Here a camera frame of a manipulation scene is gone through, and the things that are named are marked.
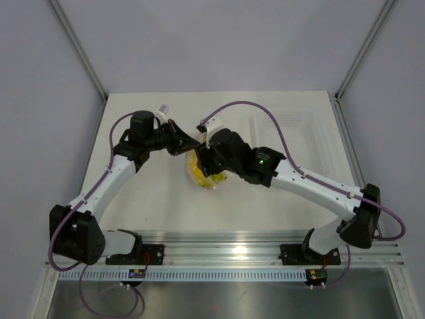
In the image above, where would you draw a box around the right small circuit board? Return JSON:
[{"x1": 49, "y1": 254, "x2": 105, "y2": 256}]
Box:
[{"x1": 305, "y1": 268, "x2": 328, "y2": 286}]

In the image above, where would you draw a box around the white slotted cable duct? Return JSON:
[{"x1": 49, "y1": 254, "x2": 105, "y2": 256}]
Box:
[{"x1": 58, "y1": 267, "x2": 306, "y2": 282}]

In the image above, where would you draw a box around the left aluminium corner post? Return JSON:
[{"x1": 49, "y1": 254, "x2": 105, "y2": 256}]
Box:
[{"x1": 46, "y1": 0, "x2": 108, "y2": 104}]

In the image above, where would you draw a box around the right aluminium corner post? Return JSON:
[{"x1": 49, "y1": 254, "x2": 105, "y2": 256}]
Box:
[{"x1": 334, "y1": 0, "x2": 398, "y2": 102}]

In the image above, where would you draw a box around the yellow banana bunch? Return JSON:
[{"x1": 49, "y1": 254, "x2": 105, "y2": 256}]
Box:
[{"x1": 186, "y1": 150, "x2": 227, "y2": 189}]

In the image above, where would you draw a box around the aluminium rail beam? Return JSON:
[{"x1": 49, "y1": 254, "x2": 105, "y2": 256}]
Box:
[{"x1": 44, "y1": 232, "x2": 404, "y2": 268}]

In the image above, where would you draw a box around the white perforated plastic basket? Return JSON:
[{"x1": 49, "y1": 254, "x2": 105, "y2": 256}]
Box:
[{"x1": 250, "y1": 108, "x2": 333, "y2": 177}]

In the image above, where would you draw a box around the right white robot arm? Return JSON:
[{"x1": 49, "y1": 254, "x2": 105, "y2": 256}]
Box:
[{"x1": 195, "y1": 128, "x2": 381, "y2": 265}]

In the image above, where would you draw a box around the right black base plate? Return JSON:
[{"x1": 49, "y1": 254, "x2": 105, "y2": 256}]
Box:
[{"x1": 279, "y1": 244, "x2": 341, "y2": 266}]

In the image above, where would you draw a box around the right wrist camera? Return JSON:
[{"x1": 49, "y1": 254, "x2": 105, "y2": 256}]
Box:
[{"x1": 197, "y1": 117, "x2": 224, "y2": 149}]

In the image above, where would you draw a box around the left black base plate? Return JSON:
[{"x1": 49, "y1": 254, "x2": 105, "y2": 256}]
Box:
[{"x1": 106, "y1": 244, "x2": 165, "y2": 266}]

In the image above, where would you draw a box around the left small circuit board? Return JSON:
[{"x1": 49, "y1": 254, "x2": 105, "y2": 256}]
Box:
[{"x1": 128, "y1": 269, "x2": 146, "y2": 278}]

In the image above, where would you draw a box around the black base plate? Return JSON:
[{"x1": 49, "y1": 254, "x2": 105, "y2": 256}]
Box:
[
  {"x1": 279, "y1": 244, "x2": 341, "y2": 266},
  {"x1": 106, "y1": 244, "x2": 165, "y2": 266}
]

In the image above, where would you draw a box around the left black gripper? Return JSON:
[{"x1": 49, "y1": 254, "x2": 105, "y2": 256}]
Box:
[{"x1": 145, "y1": 119, "x2": 200, "y2": 157}]

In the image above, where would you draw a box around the clear zip top bag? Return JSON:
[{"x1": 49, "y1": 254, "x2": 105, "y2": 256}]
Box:
[{"x1": 184, "y1": 131, "x2": 230, "y2": 191}]

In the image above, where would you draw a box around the aluminium corner post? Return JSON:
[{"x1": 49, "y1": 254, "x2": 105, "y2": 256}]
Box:
[
  {"x1": 46, "y1": 0, "x2": 108, "y2": 104},
  {"x1": 334, "y1": 0, "x2": 398, "y2": 102}
]

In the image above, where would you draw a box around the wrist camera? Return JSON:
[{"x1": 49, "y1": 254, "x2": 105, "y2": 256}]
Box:
[
  {"x1": 197, "y1": 117, "x2": 224, "y2": 149},
  {"x1": 155, "y1": 104, "x2": 169, "y2": 123}
]

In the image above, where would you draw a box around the small circuit board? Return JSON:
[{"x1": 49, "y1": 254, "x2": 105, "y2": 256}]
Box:
[
  {"x1": 128, "y1": 269, "x2": 146, "y2": 278},
  {"x1": 305, "y1": 268, "x2": 328, "y2": 286}
]

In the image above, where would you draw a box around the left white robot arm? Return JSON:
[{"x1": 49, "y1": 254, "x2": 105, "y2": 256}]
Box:
[{"x1": 48, "y1": 111, "x2": 200, "y2": 272}]

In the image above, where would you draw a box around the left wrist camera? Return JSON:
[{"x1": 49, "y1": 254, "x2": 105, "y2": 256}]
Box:
[{"x1": 155, "y1": 104, "x2": 169, "y2": 123}]

